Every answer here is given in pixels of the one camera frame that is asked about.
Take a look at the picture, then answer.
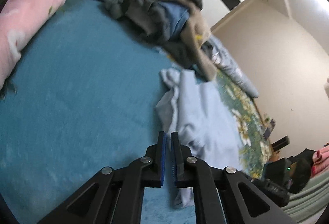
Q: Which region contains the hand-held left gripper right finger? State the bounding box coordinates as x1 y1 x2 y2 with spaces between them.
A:
171 132 296 224

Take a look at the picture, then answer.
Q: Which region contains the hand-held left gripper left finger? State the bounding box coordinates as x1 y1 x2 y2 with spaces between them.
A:
38 132 166 224

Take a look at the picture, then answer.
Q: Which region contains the light blue shirt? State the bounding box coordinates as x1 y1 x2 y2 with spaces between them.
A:
154 68 248 208

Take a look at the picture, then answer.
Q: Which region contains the person's right forearm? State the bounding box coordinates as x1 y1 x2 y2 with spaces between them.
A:
283 171 329 223

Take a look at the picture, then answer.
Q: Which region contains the person's right hand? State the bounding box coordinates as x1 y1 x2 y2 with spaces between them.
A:
310 147 329 179

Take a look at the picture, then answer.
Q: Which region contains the small dark box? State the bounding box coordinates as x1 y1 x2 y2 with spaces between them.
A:
272 136 291 151

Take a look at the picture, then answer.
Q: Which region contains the small blue box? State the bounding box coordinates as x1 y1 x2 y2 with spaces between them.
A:
264 120 276 137

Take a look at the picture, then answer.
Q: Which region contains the beige fuzzy sweater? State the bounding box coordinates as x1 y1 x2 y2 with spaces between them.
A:
119 0 219 82

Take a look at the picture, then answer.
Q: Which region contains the blue fleece garment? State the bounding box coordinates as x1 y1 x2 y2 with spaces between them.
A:
159 1 191 37

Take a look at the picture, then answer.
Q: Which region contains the grey sweatshirt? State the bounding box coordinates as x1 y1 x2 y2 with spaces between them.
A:
103 0 197 71

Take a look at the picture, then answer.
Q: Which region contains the pink pillow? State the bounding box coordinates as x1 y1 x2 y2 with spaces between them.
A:
0 0 68 91

